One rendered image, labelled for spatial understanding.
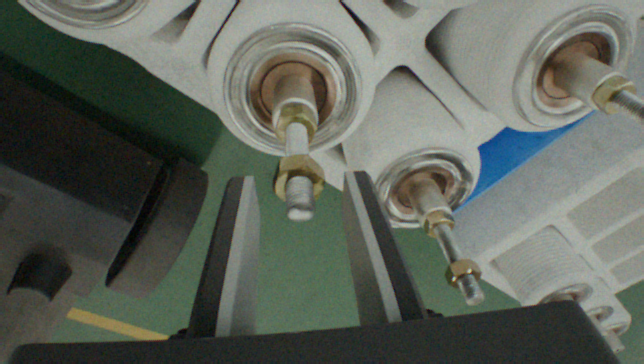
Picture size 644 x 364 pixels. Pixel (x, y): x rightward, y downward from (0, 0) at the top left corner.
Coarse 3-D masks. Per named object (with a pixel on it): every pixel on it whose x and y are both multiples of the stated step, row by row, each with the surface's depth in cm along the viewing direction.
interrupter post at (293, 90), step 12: (276, 84) 17; (288, 84) 16; (300, 84) 16; (276, 96) 15; (288, 96) 15; (300, 96) 15; (312, 96) 16; (276, 108) 15; (312, 108) 15; (276, 120) 15
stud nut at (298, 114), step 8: (280, 112) 14; (288, 112) 14; (296, 112) 14; (304, 112) 14; (280, 120) 14; (288, 120) 14; (296, 120) 14; (304, 120) 14; (312, 120) 14; (280, 128) 14; (312, 128) 14; (280, 136) 14; (312, 136) 14
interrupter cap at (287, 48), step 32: (256, 32) 15; (288, 32) 15; (320, 32) 15; (256, 64) 16; (288, 64) 16; (320, 64) 16; (352, 64) 16; (224, 96) 17; (256, 96) 17; (320, 96) 18; (352, 96) 17; (256, 128) 18; (320, 128) 18
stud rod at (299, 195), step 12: (288, 132) 14; (300, 132) 13; (288, 144) 13; (300, 144) 13; (300, 180) 11; (288, 192) 11; (300, 192) 10; (312, 192) 11; (288, 204) 10; (300, 204) 10; (312, 204) 10; (288, 216) 10; (300, 216) 10; (312, 216) 10
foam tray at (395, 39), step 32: (224, 0) 20; (352, 0) 21; (384, 0) 27; (640, 0) 22; (160, 32) 22; (192, 32) 21; (384, 32) 22; (416, 32) 22; (160, 64) 22; (192, 64) 22; (384, 64) 24; (416, 64) 24; (192, 96) 24; (448, 96) 26; (480, 128) 28; (320, 160) 29
